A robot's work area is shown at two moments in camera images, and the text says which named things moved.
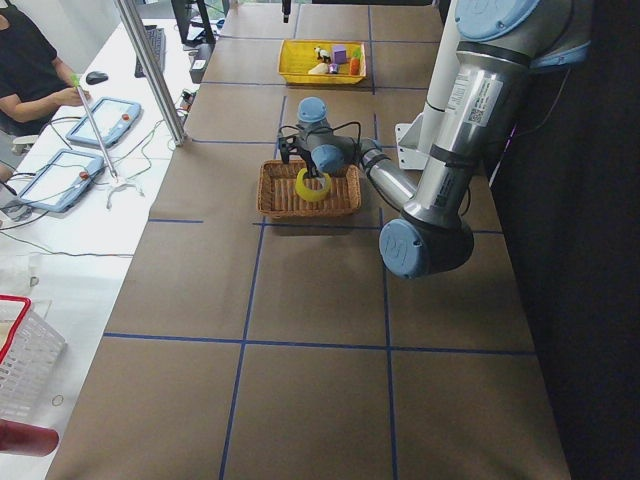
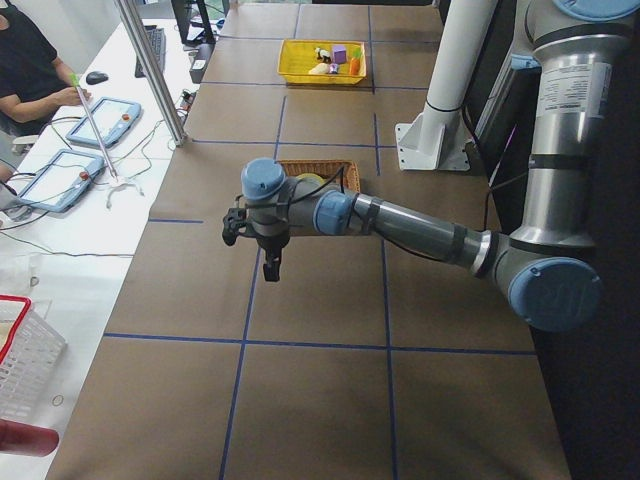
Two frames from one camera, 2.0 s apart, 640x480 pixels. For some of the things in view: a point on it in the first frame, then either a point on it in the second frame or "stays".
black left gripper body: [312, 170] -> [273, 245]
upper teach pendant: [112, 119] stays
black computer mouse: [94, 77] stays
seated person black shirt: [33, 83] stays
